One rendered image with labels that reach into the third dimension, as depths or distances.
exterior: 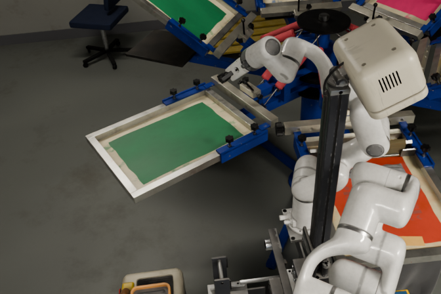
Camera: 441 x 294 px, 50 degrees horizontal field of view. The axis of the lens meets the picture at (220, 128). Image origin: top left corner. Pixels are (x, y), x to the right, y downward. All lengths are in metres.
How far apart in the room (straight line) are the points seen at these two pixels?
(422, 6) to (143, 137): 2.01
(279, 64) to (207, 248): 2.05
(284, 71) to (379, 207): 0.48
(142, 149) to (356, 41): 1.58
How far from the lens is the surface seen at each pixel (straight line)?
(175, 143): 2.55
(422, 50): 3.02
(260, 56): 1.40
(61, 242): 3.53
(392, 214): 1.18
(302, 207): 1.76
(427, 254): 2.08
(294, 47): 1.44
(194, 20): 3.18
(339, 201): 2.23
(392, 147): 2.45
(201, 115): 2.72
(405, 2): 3.54
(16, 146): 4.50
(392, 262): 1.35
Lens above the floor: 2.56
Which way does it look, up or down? 38 degrees down
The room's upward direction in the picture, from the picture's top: 4 degrees counter-clockwise
